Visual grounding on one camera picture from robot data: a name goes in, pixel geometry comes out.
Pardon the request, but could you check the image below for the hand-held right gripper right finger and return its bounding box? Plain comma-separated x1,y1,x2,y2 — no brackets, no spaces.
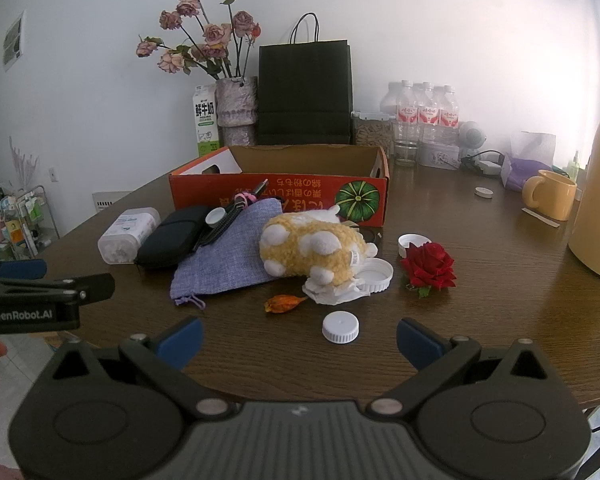
371,316,549,418

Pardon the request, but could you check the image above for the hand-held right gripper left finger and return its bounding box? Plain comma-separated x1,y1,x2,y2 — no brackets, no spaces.
50,316,236,418

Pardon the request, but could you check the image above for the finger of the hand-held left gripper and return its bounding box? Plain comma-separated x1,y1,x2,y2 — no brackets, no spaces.
0,258,48,282
0,273,116,312

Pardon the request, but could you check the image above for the white plastic wipe container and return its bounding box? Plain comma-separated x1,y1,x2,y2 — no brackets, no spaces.
97,206,161,265

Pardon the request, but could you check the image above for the ribbed white bottle cap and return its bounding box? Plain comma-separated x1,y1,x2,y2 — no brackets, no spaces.
322,311,361,345

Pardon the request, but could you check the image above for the purple cloth pouch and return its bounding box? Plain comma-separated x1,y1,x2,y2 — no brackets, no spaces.
170,199,287,312

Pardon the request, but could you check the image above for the black zip case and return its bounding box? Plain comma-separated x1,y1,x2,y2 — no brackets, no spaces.
134,205,211,271

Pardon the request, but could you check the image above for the yellow plush toy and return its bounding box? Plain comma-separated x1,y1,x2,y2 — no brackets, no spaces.
258,205,380,287

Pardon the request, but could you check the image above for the orange cardboard box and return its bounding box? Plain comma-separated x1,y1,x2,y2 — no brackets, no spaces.
169,145,391,227

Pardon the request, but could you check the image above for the wooden desktop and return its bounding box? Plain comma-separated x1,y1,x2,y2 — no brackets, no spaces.
44,152,600,409

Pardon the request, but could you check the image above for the red rose flower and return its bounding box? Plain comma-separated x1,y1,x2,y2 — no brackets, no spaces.
400,241,457,299

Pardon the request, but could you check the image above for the large white round lid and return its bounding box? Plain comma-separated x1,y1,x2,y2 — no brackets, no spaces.
352,257,395,295

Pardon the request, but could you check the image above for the crumpled white tissue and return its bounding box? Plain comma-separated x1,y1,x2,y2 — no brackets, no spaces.
301,277,371,307

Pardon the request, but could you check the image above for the open white cap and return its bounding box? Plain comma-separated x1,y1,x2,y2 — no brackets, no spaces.
397,233,433,257

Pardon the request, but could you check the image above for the dried orange flower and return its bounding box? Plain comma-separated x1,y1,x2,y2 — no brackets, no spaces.
264,294,309,315

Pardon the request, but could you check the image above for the white paper strip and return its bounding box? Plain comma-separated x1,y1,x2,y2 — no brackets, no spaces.
521,207,561,228

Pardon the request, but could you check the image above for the white printed tin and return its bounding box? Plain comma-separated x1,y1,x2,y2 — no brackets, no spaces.
417,140,463,171

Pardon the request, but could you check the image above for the clear glass jar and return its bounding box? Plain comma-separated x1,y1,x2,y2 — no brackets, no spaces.
394,120,421,167

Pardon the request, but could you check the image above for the yellow mug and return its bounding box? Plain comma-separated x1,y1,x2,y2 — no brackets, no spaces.
522,170,578,222

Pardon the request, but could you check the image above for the purple tissue box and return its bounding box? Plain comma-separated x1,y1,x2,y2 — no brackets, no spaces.
500,130,559,192

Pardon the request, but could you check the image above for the white green milk carton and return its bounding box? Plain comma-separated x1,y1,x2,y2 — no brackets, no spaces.
194,84,220,158

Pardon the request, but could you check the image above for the clear food container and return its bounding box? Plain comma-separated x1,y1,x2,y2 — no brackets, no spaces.
351,110,394,157

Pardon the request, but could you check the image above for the cluster of clear water bottles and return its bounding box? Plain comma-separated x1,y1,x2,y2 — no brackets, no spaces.
387,80,461,148

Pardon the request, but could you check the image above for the pale purple vase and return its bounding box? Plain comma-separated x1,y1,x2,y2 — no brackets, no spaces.
215,76,259,147

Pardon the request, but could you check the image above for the black paper bag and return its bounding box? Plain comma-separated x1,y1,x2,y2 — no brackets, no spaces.
257,12,353,147

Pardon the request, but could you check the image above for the dried rose bouquet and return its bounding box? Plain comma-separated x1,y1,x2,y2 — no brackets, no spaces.
136,0,262,82

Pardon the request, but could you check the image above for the wire storage rack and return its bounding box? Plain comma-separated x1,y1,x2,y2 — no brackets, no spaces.
0,185,61,261

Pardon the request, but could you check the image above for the white wall vent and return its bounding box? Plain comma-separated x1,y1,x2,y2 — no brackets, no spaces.
91,191,131,212

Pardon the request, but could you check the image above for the white charger with black cable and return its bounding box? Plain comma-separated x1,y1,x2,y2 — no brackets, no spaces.
460,150,506,177

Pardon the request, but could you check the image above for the wall poster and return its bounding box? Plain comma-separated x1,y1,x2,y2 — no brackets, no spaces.
2,16,27,72

